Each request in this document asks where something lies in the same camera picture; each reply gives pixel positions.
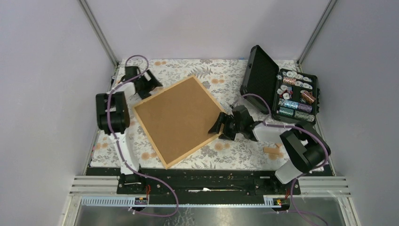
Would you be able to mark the light wooden picture frame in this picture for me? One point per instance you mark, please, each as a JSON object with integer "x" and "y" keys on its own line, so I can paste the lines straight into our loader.
{"x": 159, "y": 153}

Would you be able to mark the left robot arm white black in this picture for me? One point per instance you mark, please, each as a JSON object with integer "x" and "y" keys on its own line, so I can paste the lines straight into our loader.
{"x": 113, "y": 119}

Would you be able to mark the brown frame backing board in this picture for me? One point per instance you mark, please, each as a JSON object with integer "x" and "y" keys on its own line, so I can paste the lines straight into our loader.
{"x": 177, "y": 118}

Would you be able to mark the open black chip case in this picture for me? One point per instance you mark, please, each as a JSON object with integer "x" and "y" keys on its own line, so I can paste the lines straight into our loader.
{"x": 288, "y": 95}

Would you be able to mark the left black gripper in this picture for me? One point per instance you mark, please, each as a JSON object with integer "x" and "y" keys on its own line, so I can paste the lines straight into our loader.
{"x": 153, "y": 83}

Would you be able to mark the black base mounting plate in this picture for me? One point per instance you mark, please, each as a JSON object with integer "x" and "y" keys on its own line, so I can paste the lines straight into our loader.
{"x": 162, "y": 181}

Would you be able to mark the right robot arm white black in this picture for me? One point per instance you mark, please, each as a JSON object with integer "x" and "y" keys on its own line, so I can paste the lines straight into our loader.
{"x": 305, "y": 147}

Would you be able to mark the floral patterned table mat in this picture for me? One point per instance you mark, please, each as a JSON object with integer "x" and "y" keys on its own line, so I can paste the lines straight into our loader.
{"x": 223, "y": 79}

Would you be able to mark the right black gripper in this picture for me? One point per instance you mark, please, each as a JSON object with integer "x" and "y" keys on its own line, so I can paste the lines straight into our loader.
{"x": 223, "y": 118}

